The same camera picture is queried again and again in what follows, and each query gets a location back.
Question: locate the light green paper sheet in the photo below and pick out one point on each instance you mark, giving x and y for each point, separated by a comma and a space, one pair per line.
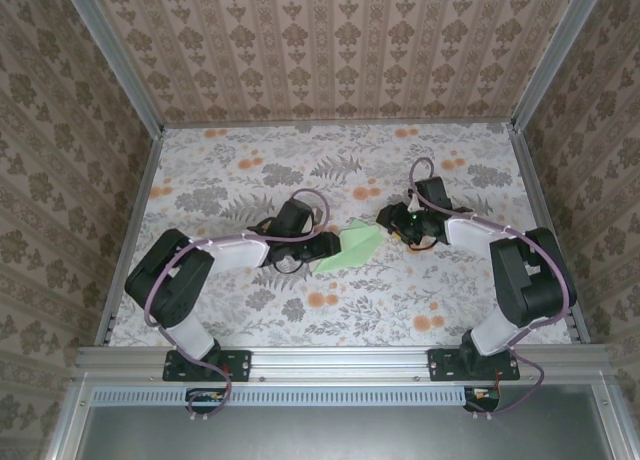
357, 245

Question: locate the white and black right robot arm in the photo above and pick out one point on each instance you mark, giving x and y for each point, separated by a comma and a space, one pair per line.
530, 280

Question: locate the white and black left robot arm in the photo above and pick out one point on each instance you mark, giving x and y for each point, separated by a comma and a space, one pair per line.
165, 285

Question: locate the floral patterned table cover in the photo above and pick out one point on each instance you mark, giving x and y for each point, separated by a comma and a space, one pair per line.
350, 320

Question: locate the black power connector module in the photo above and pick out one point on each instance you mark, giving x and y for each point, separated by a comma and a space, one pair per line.
482, 397
205, 397

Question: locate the grey metal panel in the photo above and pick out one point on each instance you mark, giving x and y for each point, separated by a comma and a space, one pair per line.
350, 435

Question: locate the long aluminium frame rail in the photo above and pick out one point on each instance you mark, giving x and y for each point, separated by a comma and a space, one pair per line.
340, 360

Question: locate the aluminium side rail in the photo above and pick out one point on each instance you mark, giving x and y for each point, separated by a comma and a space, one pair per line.
550, 230
130, 235

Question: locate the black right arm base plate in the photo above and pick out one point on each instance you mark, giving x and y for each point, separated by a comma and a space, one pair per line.
442, 365

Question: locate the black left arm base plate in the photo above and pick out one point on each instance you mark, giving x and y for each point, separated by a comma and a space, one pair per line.
240, 365

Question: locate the aluminium corner post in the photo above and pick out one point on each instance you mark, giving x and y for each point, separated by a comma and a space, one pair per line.
555, 55
115, 55

